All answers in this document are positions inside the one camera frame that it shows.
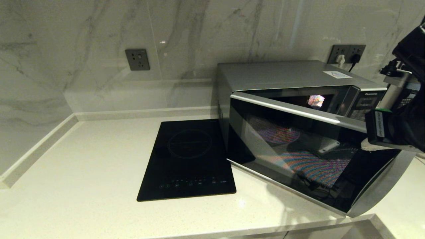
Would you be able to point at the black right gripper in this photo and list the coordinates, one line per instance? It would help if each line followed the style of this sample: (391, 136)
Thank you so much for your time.
(408, 126)

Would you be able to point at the black glass microwave door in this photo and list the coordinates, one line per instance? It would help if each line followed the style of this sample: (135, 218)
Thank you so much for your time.
(298, 159)

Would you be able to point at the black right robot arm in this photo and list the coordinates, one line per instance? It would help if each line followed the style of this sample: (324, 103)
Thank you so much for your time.
(413, 46)

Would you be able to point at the black mesh basket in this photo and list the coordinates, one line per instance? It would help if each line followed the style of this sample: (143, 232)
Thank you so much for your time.
(407, 98)

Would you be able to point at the white sticker label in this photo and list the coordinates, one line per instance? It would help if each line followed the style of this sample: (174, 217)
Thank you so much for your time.
(338, 74)

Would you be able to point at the white power plug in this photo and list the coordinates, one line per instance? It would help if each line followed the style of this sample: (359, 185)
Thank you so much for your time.
(340, 60)

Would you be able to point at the black induction cooktop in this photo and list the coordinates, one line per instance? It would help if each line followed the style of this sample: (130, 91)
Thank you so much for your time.
(186, 159)

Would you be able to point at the grey double wall socket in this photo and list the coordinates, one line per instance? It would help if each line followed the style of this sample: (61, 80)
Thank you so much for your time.
(347, 49)

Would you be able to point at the grey single wall socket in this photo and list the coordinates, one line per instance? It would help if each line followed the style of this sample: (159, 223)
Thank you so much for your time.
(137, 59)

